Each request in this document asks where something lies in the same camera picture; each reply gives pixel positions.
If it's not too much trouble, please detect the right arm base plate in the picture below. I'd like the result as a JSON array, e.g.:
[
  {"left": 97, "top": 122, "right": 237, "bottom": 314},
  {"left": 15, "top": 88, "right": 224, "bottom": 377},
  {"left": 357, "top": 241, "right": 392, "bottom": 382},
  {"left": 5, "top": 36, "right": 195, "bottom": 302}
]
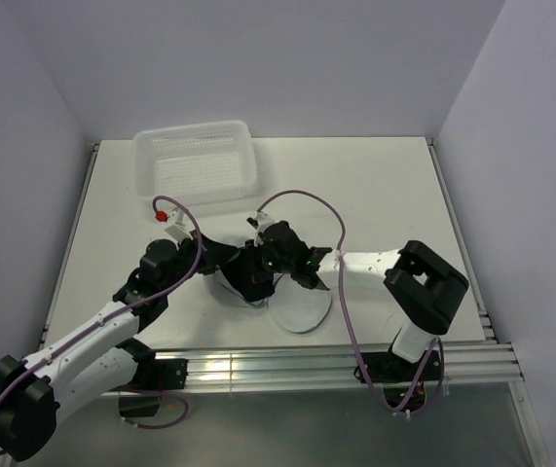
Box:
[{"left": 362, "top": 350, "right": 444, "bottom": 384}]

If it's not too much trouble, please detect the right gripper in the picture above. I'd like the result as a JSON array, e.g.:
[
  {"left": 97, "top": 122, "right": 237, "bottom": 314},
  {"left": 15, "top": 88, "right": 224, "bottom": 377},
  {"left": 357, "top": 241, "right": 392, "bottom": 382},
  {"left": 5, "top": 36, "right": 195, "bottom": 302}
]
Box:
[{"left": 237, "top": 236, "right": 294, "bottom": 283}]

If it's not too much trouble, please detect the aluminium rail frame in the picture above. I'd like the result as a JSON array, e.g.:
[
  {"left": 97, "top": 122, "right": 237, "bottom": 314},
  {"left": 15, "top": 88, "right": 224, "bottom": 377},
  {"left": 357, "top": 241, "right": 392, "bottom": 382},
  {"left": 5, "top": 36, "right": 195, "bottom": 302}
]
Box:
[{"left": 43, "top": 137, "right": 551, "bottom": 466}]

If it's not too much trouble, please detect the black bra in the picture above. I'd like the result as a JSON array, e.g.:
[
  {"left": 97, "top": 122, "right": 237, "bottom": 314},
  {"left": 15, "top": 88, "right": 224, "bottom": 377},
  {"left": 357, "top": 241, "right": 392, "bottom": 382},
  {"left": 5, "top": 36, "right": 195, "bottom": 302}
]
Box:
[{"left": 221, "top": 247, "right": 275, "bottom": 303}]

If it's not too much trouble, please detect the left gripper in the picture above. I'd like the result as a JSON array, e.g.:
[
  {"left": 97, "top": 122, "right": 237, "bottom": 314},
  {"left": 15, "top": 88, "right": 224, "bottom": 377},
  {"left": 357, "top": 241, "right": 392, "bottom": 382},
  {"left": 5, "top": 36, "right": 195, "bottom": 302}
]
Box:
[{"left": 161, "top": 229, "right": 238, "bottom": 295}]

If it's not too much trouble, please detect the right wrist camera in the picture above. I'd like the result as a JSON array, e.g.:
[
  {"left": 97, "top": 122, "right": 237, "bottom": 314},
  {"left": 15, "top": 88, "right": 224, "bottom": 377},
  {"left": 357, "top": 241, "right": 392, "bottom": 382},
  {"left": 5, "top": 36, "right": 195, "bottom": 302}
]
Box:
[{"left": 246, "top": 211, "right": 276, "bottom": 246}]

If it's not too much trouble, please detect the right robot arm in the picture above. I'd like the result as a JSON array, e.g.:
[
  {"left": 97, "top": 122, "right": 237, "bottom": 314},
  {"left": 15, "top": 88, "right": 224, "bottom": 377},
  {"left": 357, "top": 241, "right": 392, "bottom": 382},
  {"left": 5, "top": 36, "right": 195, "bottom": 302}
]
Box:
[{"left": 224, "top": 221, "right": 469, "bottom": 379}]

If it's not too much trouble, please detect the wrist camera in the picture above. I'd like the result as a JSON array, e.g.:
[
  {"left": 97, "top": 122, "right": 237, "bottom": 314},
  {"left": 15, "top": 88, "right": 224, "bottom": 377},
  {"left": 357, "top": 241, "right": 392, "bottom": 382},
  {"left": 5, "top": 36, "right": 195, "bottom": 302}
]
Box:
[
  {"left": 155, "top": 208, "right": 194, "bottom": 242},
  {"left": 246, "top": 211, "right": 276, "bottom": 246}
]

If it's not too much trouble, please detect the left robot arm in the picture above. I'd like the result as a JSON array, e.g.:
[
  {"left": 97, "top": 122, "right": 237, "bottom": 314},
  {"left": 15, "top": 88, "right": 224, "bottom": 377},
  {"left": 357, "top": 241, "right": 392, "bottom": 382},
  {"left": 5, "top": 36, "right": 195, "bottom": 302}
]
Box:
[{"left": 0, "top": 233, "right": 240, "bottom": 461}]

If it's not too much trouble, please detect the white mesh laundry bag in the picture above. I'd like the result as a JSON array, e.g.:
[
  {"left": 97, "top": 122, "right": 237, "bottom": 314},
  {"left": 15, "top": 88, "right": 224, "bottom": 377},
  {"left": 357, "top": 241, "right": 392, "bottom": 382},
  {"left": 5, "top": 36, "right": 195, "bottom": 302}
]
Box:
[{"left": 204, "top": 271, "right": 332, "bottom": 335}]

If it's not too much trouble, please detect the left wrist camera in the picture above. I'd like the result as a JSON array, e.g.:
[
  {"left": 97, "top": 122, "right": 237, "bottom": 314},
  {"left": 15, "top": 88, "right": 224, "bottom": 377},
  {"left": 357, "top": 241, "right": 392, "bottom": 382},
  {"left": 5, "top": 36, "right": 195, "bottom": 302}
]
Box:
[{"left": 155, "top": 208, "right": 194, "bottom": 242}]

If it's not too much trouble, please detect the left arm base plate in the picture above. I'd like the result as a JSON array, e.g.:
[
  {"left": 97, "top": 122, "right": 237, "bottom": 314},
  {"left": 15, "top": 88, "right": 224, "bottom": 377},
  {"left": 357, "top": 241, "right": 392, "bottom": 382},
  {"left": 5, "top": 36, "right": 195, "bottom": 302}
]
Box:
[{"left": 128, "top": 358, "right": 188, "bottom": 391}]

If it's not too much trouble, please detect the white plastic basket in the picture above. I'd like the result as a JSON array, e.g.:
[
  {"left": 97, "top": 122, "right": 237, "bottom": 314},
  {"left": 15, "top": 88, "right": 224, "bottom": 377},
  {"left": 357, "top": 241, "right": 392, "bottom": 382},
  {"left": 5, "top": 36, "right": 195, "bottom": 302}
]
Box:
[{"left": 131, "top": 121, "right": 259, "bottom": 206}]

